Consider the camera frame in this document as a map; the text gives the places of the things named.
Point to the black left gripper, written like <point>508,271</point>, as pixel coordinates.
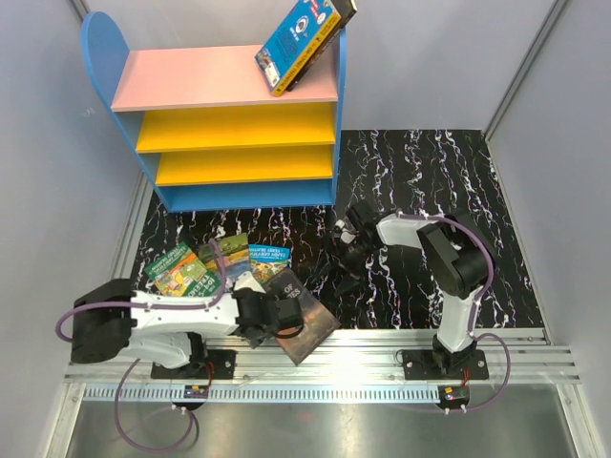
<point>256,343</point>

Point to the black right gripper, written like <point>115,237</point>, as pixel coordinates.
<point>352,275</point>

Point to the dark Tale Of Two Cities book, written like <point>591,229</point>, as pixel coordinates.
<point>318,323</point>

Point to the blue treehouse paperback book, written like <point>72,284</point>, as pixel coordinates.
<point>300,34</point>

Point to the dark Three Days To See book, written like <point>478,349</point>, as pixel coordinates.
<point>346,8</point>

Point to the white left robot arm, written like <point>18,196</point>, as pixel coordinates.
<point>116,320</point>

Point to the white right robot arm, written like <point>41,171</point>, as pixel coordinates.
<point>458,255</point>

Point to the blue Animal Farm book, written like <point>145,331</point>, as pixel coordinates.
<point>235,252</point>

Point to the blue 26-Storey Treehouse book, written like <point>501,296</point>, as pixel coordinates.
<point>266,261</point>

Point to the green 104-Storey Treehouse book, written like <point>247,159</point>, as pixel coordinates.
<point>180,273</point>

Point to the black marble pattern mat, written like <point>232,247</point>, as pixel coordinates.
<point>416,171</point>

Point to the colourful wooden bookshelf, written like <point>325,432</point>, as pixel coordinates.
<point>206,132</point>

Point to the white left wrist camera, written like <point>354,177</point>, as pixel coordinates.
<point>246,280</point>

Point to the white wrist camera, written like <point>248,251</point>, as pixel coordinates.
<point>246,280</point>
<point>343,231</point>

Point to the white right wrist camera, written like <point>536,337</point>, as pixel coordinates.
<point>343,231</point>

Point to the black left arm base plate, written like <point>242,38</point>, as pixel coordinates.
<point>220,361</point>

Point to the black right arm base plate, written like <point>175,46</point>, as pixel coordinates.
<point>418,365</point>

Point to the white slotted cable duct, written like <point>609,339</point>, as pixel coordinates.
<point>252,394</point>

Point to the aluminium mounting rail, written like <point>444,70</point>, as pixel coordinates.
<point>518,356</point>

